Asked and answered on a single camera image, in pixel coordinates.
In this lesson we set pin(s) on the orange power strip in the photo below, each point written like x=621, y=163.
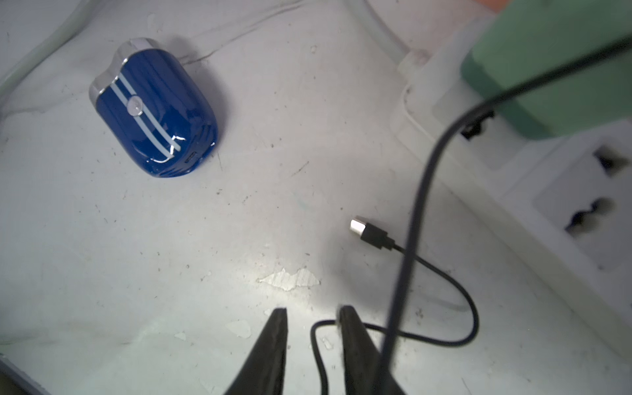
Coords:
x=495, y=5

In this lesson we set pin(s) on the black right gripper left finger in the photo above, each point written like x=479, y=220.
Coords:
x=264, y=370

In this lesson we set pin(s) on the green usb charger adapter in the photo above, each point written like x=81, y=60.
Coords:
x=529, y=38

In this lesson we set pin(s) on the blue electric shaver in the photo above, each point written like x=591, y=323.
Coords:
x=155, y=109

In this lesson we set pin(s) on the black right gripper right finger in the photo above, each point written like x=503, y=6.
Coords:
x=360, y=355

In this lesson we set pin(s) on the white power strip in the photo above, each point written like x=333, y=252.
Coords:
x=563, y=205

